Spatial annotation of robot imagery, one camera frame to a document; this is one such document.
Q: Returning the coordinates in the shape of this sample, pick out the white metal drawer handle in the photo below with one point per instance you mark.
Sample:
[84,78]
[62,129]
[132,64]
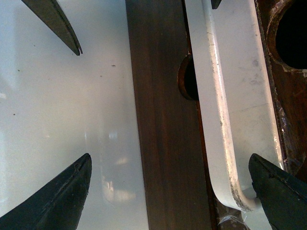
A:
[235,98]

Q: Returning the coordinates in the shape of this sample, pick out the brown wooden drawer cabinet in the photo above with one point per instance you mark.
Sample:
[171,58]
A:
[216,81]

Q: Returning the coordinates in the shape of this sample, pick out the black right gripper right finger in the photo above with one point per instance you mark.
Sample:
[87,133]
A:
[283,197]

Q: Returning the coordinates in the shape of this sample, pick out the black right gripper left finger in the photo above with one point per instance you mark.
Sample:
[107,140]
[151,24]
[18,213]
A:
[56,206]

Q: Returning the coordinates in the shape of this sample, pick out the wooden drawer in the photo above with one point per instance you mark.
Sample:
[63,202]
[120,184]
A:
[283,30]
[169,132]

